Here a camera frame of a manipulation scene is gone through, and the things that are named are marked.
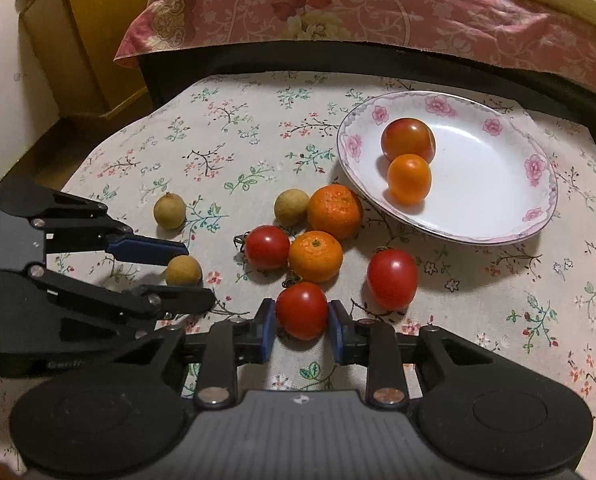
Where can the dark bed frame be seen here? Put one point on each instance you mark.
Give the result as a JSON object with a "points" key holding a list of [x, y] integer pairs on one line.
{"points": [[278, 62]]}

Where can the brown longan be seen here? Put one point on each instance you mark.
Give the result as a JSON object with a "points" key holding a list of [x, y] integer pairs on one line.
{"points": [[183, 271], [169, 211], [291, 205]]}

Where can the pink floral bedsheet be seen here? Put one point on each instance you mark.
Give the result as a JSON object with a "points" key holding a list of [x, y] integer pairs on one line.
{"points": [[378, 10]]}

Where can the floral white tablecloth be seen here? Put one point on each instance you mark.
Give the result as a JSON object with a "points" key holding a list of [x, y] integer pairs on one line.
{"points": [[227, 160]]}

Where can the small smooth orange tomato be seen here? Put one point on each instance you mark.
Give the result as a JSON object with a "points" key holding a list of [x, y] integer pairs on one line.
{"points": [[409, 180]]}

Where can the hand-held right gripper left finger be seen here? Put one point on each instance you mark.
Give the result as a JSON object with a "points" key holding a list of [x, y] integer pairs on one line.
{"points": [[265, 331]]}

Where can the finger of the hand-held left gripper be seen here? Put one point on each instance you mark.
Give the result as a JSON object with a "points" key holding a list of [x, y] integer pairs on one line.
{"points": [[177, 300], [147, 250]]}

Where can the large mandarin orange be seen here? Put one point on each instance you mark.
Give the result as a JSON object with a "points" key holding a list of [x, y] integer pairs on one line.
{"points": [[334, 211]]}

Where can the wooden cabinet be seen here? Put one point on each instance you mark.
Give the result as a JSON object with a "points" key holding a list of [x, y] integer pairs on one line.
{"points": [[92, 35]]}

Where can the small mandarin orange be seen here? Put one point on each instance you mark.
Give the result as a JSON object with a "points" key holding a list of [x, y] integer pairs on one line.
{"points": [[315, 256]]}

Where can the round red cherry tomato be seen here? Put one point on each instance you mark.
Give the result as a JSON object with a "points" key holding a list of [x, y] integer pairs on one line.
{"points": [[268, 247], [302, 310]]}

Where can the white pink-flowered plate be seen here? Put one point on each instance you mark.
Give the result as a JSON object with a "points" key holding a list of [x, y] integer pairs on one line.
{"points": [[478, 185]]}

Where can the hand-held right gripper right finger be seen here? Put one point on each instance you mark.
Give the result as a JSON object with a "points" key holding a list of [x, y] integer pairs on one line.
{"points": [[336, 332]]}

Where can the oblong red tomato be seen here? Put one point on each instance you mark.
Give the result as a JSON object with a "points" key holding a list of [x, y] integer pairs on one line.
{"points": [[392, 279]]}

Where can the large orange-red tomato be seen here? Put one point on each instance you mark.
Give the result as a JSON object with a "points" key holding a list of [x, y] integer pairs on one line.
{"points": [[408, 137]]}

